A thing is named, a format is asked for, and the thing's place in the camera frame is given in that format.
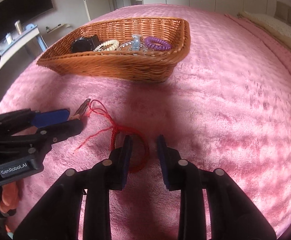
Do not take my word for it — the white door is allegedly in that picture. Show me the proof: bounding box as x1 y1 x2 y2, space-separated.
79 0 111 22

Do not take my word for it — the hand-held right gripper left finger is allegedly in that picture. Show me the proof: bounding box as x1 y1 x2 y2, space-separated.
13 134 133 240

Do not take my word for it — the purple coil hair tie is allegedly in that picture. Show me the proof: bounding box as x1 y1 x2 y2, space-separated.
144 37 173 51

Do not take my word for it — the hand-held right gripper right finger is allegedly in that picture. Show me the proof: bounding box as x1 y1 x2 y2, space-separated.
156 134 277 240

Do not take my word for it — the blue and white desk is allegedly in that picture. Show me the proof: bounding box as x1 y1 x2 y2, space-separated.
0 27 48 70

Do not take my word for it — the cream bead bracelet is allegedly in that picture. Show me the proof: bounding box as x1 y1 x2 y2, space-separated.
94 39 120 52

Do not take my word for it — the pink fluffy blanket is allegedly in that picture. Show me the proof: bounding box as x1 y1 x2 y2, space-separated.
0 4 291 240

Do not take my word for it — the beige headboard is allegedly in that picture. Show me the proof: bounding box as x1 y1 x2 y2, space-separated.
275 1 291 25

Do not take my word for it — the metal hair clip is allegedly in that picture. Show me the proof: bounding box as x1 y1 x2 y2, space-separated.
72 99 91 120

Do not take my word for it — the person's left hand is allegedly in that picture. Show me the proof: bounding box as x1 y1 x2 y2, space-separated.
0 182 20 217

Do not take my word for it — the red string bracelet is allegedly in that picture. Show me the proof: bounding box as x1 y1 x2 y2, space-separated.
74 99 149 173

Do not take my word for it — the brown wicker basket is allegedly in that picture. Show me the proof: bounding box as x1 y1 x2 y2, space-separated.
36 17 191 83

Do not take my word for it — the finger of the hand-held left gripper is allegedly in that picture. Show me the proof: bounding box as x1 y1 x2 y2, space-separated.
0 119 84 155
0 108 70 133

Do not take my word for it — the small wooden floating shelf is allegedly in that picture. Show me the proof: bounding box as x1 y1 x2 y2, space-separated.
46 23 71 34

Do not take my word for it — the black wall television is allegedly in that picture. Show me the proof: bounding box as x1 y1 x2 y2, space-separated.
0 0 54 47

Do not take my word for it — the black wrist watch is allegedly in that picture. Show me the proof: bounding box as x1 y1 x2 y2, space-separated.
71 35 100 54

